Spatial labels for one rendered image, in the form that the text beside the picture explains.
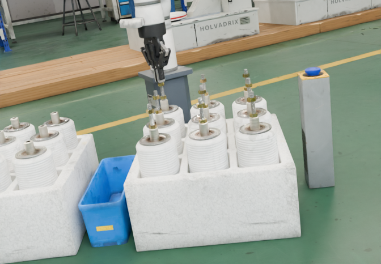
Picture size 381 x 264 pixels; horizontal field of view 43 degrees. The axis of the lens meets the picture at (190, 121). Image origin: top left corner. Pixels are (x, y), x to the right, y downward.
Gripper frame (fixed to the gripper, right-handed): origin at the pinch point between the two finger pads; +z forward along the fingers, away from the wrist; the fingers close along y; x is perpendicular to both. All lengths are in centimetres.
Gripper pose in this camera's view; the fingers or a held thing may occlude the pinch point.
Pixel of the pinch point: (159, 75)
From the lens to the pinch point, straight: 134.4
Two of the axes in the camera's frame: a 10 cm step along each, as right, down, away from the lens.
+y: -5.7, -1.8, 8.0
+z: 1.4, 9.4, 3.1
